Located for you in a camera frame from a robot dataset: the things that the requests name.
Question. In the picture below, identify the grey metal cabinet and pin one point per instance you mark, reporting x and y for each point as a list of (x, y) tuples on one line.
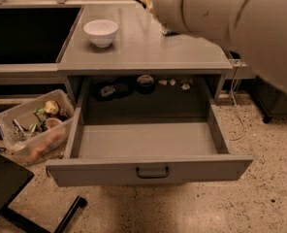
[(140, 48)]

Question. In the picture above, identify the black drawer handle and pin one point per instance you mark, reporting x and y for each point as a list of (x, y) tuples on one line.
[(151, 174)]

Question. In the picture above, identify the clear plastic bin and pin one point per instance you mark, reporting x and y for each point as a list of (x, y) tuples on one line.
[(39, 126)]

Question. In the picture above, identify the dark object under cabinet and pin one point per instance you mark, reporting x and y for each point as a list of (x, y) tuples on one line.
[(107, 91)]

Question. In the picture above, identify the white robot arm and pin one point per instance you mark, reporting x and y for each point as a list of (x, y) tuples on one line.
[(255, 29)]

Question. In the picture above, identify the black round object under cabinet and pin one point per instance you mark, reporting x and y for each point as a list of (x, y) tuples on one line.
[(145, 84)]

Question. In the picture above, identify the white ceramic bowl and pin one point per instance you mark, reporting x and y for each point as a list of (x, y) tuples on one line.
[(101, 32)]

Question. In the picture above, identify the grey open top drawer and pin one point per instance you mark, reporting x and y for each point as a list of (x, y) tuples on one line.
[(108, 141)]

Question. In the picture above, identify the black chair base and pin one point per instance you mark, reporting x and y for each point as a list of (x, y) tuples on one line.
[(13, 179)]

